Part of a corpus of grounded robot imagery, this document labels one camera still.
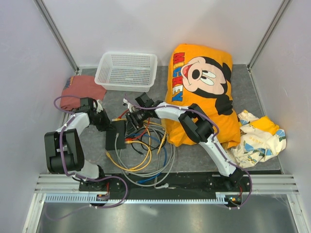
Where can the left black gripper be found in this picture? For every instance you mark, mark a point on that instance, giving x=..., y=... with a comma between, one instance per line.
x=107, y=126

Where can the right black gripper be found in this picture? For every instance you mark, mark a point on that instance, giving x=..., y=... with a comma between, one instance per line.
x=131, y=120

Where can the black network switch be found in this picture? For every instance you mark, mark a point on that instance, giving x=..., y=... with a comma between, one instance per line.
x=115, y=136

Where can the white plastic basket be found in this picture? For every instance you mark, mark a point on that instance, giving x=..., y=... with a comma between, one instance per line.
x=126, y=71

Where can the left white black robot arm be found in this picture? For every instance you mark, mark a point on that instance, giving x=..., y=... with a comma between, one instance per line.
x=63, y=149

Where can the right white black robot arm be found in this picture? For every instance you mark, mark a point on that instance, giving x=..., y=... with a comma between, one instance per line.
x=198, y=127

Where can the folded red shirt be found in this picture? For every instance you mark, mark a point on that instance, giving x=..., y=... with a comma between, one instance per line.
x=81, y=86

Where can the orange Mickey Mouse shirt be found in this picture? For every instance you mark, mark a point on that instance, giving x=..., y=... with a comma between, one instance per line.
x=202, y=75

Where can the cream patterned cloth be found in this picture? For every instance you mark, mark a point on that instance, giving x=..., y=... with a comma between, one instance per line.
x=261, y=140

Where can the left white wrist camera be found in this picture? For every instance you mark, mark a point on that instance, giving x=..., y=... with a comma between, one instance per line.
x=98, y=106

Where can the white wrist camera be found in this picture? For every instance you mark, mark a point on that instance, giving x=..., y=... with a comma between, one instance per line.
x=129, y=106
x=98, y=106

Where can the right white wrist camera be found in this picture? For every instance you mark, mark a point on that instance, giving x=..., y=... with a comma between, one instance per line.
x=129, y=106

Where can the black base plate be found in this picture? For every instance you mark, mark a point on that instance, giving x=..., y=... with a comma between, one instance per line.
x=197, y=181

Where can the grey slotted cable duct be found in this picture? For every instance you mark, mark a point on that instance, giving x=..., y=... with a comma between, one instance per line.
x=95, y=199

